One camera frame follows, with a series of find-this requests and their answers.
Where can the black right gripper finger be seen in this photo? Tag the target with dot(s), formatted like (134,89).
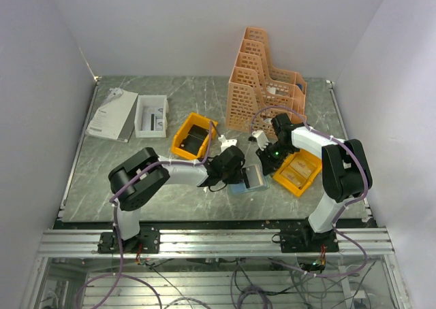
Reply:
(267,167)
(277,168)

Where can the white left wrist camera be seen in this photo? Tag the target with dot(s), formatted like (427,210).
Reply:
(226,143)

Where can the green card holder wallet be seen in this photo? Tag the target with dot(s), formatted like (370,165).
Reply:
(236,189)

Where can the peach plastic file organizer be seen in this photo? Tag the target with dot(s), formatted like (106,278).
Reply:
(257,90)

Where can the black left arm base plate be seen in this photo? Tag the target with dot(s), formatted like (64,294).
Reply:
(146,241)

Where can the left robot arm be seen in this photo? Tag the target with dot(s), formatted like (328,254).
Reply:
(135,181)

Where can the yellow bin with black item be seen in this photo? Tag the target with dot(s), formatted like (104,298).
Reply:
(194,136)

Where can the yellow bin with boxes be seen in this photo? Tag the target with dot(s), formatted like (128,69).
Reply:
(298,171)

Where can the white paper booklet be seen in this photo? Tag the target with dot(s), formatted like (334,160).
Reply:
(114,118)

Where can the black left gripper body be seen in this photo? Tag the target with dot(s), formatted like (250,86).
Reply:
(232,177)

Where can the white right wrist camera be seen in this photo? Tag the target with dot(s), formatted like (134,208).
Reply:
(260,138)

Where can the aluminium frame rail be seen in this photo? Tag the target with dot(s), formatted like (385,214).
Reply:
(171,243)

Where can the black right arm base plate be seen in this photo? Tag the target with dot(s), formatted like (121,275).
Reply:
(293,241)

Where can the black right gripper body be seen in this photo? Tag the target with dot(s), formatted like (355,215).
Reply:
(276,150)

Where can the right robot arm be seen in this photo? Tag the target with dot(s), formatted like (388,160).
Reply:
(346,176)

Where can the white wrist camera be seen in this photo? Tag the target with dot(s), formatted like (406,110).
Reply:
(226,143)
(260,138)

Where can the white plastic box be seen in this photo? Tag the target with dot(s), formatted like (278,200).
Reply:
(151,116)

